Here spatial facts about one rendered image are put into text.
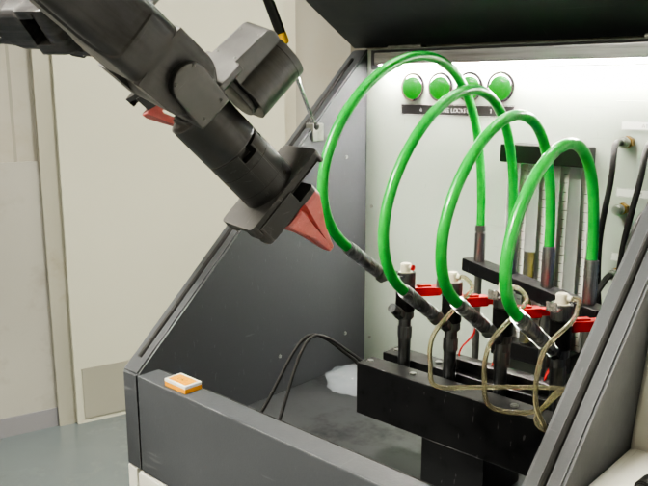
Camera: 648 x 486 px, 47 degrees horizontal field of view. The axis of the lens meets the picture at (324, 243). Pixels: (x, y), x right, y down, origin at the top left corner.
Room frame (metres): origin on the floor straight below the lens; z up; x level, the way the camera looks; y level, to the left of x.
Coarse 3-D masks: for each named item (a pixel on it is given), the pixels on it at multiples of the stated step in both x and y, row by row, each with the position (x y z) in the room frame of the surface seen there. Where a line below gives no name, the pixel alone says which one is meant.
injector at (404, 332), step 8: (408, 280) 1.05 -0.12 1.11; (392, 304) 1.04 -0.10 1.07; (400, 304) 1.05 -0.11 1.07; (408, 304) 1.05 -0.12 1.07; (392, 312) 1.03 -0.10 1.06; (400, 312) 1.04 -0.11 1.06; (408, 312) 1.05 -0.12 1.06; (400, 320) 1.05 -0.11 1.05; (408, 320) 1.05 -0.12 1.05; (400, 328) 1.05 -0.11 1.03; (408, 328) 1.05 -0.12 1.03; (400, 336) 1.05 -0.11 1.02; (408, 336) 1.05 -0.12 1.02; (400, 344) 1.05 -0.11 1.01; (408, 344) 1.05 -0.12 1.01; (400, 352) 1.05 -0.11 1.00; (408, 352) 1.05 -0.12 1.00; (400, 360) 1.05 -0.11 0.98; (408, 360) 1.05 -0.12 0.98
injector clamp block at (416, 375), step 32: (384, 352) 1.10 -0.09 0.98; (416, 352) 1.10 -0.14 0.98; (384, 384) 1.02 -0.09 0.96; (416, 384) 0.98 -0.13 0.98; (448, 384) 0.97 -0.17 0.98; (480, 384) 0.98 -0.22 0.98; (384, 416) 1.02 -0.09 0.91; (416, 416) 0.98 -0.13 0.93; (448, 416) 0.95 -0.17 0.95; (480, 416) 0.91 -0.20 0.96; (512, 416) 0.88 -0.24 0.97; (544, 416) 0.87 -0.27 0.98; (448, 448) 0.94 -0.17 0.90; (480, 448) 0.91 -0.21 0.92; (512, 448) 0.88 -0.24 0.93; (448, 480) 0.94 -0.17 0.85; (480, 480) 0.91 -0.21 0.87; (512, 480) 0.97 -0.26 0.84
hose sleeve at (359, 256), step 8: (352, 248) 0.96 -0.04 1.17; (360, 248) 0.98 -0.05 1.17; (352, 256) 0.97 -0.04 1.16; (360, 256) 0.97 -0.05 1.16; (368, 256) 0.99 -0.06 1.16; (360, 264) 0.99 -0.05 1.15; (368, 264) 0.99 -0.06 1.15; (376, 264) 1.00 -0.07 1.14; (368, 272) 1.00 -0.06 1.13; (376, 272) 1.00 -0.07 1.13
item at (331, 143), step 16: (384, 64) 1.02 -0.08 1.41; (400, 64) 1.03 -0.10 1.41; (448, 64) 1.12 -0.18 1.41; (368, 80) 0.99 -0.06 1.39; (464, 80) 1.15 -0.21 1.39; (352, 96) 0.97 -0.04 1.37; (464, 96) 1.16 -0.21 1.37; (352, 112) 0.96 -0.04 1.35; (336, 128) 0.94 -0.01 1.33; (480, 128) 1.18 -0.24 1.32; (336, 144) 0.94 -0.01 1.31; (480, 160) 1.19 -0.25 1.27; (320, 176) 0.93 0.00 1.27; (480, 176) 1.19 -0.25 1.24; (320, 192) 0.93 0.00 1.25; (480, 192) 1.20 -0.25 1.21; (480, 208) 1.20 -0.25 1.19; (480, 224) 1.20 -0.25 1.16; (336, 240) 0.95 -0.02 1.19
